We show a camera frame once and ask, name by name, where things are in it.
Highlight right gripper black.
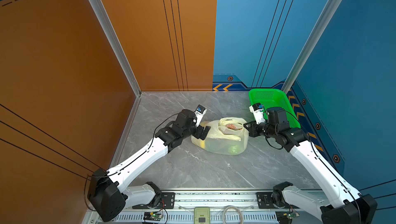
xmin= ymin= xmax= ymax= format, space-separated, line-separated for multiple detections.
xmin=242 ymin=119 xmax=277 ymax=139

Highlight translucent yellowish plastic bag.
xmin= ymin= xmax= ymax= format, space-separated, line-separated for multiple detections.
xmin=191 ymin=117 xmax=249 ymax=155

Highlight green plastic basket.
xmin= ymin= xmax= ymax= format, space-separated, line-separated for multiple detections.
xmin=249 ymin=89 xmax=301 ymax=128

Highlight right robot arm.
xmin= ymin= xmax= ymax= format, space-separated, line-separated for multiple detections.
xmin=243 ymin=103 xmax=377 ymax=224

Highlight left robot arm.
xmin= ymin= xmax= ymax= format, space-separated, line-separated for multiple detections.
xmin=87 ymin=105 xmax=210 ymax=222

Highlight green round fruit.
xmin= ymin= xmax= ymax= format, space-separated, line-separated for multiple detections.
xmin=225 ymin=144 xmax=244 ymax=156

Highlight pale green handheld device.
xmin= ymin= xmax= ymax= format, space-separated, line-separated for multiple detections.
xmin=194 ymin=207 xmax=210 ymax=224

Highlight small circuit board right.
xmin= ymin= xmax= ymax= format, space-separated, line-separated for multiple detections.
xmin=276 ymin=212 xmax=300 ymax=224

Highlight green circuit board left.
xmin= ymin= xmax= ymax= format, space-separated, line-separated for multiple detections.
xmin=142 ymin=212 xmax=164 ymax=224

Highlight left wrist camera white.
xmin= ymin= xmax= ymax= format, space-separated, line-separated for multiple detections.
xmin=194 ymin=104 xmax=207 ymax=127

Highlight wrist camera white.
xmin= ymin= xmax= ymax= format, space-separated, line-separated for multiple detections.
xmin=194 ymin=104 xmax=207 ymax=127
xmin=249 ymin=103 xmax=266 ymax=125

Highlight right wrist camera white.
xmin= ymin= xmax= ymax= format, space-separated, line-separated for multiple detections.
xmin=249 ymin=103 xmax=266 ymax=125

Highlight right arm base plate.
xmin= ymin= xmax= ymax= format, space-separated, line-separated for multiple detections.
xmin=256 ymin=192 xmax=289 ymax=209

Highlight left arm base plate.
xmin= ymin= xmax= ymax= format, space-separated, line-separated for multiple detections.
xmin=132 ymin=192 xmax=175 ymax=210

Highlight white coiled cable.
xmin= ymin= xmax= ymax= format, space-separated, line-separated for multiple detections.
xmin=222 ymin=205 xmax=244 ymax=224

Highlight aluminium front rail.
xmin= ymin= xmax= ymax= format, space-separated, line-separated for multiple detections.
xmin=83 ymin=189 xmax=326 ymax=224

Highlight right aluminium corner post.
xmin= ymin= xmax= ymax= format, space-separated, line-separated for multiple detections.
xmin=282 ymin=0 xmax=342 ymax=94

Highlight aluminium corner post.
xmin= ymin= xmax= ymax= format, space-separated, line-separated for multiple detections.
xmin=282 ymin=0 xmax=342 ymax=94
xmin=88 ymin=0 xmax=142 ymax=97

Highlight left aluminium corner post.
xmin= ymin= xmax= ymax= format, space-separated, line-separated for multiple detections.
xmin=88 ymin=0 xmax=142 ymax=97

